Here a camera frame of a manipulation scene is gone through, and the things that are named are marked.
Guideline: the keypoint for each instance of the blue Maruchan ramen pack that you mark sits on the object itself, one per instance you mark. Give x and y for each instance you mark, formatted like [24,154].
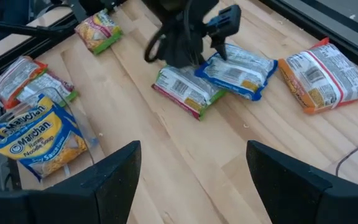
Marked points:
[26,113]
[241,74]
[42,149]

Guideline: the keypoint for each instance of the clear plastic bin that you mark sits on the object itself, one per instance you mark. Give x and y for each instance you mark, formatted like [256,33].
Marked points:
[81,124]

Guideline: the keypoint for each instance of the orange Maruchan ramen pack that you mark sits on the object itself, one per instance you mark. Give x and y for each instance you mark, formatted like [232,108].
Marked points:
[322,77]
[14,77]

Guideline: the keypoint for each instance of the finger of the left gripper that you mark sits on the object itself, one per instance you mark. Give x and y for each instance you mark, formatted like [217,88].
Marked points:
[227,21]
[182,51]

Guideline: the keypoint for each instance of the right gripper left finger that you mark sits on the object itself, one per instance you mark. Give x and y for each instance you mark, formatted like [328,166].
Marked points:
[110,193]

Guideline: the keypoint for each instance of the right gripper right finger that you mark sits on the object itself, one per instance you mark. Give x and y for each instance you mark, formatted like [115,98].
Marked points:
[284,193]

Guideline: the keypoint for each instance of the green pink Maruchan ramen pack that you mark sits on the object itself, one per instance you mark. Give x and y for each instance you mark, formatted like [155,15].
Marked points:
[185,91]
[51,85]
[98,31]

